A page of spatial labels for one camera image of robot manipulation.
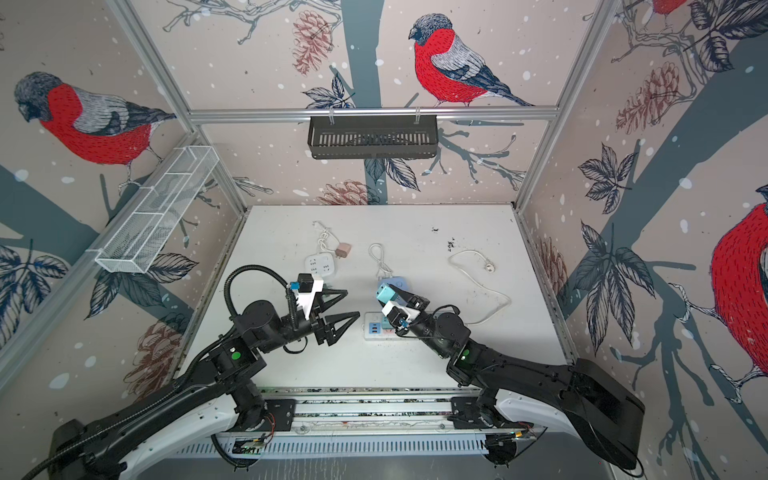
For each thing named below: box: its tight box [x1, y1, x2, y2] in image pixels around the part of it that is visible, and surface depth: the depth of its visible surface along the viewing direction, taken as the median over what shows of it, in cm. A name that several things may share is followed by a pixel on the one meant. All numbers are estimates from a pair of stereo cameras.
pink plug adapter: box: [335, 243, 351, 259], surface depth 109 cm
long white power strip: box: [364, 313, 409, 341], surface depth 87 cm
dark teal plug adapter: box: [376, 282, 398, 304], surface depth 72 cm
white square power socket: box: [304, 253, 335, 277], surface depth 103 cm
